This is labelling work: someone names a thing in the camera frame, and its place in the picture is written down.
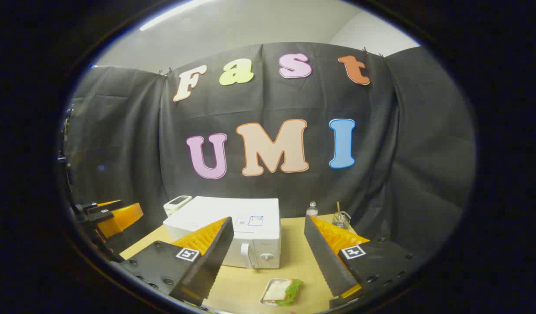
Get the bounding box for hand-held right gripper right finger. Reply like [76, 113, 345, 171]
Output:
[304, 215, 425, 310]

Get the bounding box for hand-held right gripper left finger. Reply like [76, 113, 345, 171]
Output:
[118, 216, 235, 307]

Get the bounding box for white microwave oven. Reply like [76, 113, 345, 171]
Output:
[163, 196, 281, 270]

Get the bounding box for sandwich with green lettuce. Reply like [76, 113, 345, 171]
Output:
[263, 279, 304, 307]

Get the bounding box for clear glass jar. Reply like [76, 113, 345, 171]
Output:
[332, 211, 352, 230]

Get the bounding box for white device with dark screen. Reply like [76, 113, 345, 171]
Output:
[163, 195, 193, 217]

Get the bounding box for white plastic tray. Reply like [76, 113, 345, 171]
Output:
[259, 278, 300, 307]

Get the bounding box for dark metal stand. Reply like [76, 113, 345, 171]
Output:
[58, 107, 74, 175]

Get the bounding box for black backdrop cloth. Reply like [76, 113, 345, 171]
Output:
[61, 41, 477, 262]

